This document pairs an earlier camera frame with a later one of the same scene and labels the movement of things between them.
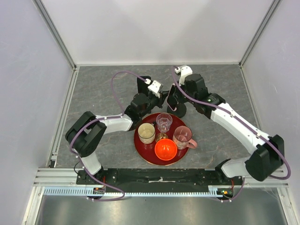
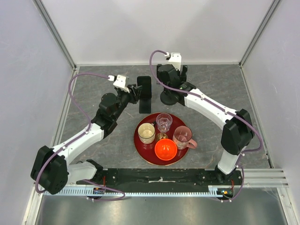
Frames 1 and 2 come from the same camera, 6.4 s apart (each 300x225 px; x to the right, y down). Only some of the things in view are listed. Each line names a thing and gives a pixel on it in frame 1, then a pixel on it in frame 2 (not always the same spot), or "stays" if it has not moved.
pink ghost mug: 182,136 stays
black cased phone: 142,87 stays
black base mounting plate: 217,181 stays
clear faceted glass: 164,121 stays
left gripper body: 155,101 → 131,94
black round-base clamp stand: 180,111 → 170,97
